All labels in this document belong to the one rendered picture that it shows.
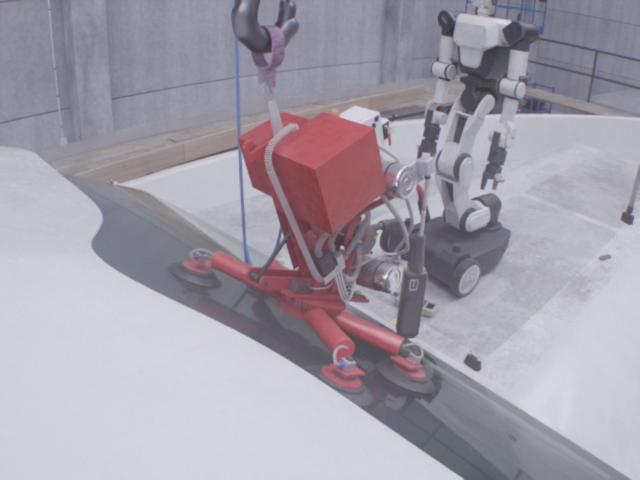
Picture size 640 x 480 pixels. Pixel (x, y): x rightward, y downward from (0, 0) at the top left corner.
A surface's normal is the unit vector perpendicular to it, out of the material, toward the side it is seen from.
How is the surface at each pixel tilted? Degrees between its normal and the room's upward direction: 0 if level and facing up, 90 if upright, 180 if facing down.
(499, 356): 0
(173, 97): 90
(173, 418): 21
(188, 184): 90
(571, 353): 8
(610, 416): 36
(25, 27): 90
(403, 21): 90
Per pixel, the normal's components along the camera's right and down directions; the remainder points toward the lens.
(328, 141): -0.20, -0.73
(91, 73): 0.71, 0.36
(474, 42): -0.79, 0.25
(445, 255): -0.52, -0.44
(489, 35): -0.12, 0.38
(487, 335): 0.05, -0.88
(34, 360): 0.32, -0.92
